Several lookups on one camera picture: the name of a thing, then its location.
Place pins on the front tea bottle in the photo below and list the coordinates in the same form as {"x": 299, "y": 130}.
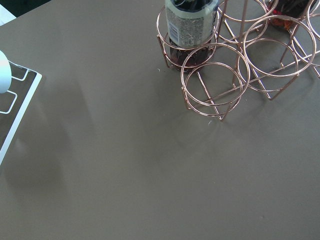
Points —
{"x": 190, "y": 24}

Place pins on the tea bottle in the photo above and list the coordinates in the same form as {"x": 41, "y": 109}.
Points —
{"x": 190, "y": 24}
{"x": 292, "y": 8}

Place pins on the rear tea bottle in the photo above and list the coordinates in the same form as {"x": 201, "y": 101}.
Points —
{"x": 292, "y": 8}

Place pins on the white cup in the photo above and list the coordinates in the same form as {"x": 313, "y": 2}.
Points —
{"x": 5, "y": 73}

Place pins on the copper wire bottle rack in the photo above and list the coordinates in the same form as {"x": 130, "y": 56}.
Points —
{"x": 215, "y": 75}

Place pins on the white wire cup rack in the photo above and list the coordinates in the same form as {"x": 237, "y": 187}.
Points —
{"x": 15, "y": 101}

